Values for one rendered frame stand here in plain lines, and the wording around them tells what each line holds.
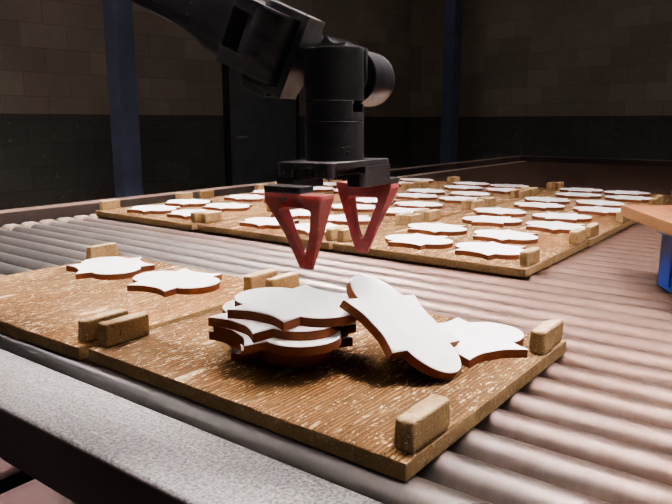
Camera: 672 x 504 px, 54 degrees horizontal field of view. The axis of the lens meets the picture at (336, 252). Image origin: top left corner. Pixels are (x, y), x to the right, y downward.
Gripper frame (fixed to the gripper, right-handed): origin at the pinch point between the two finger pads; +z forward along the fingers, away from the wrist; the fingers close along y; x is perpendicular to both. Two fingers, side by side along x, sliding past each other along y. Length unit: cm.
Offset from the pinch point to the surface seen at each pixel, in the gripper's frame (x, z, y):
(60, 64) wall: 498, -65, 297
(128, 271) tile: 49, 10, 12
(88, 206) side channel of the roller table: 130, 10, 61
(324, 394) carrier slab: -3.6, 11.7, -7.3
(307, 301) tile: 3.5, 5.6, -0.2
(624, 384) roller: -24.8, 13.8, 15.6
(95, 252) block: 65, 10, 17
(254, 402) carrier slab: 0.4, 11.6, -12.3
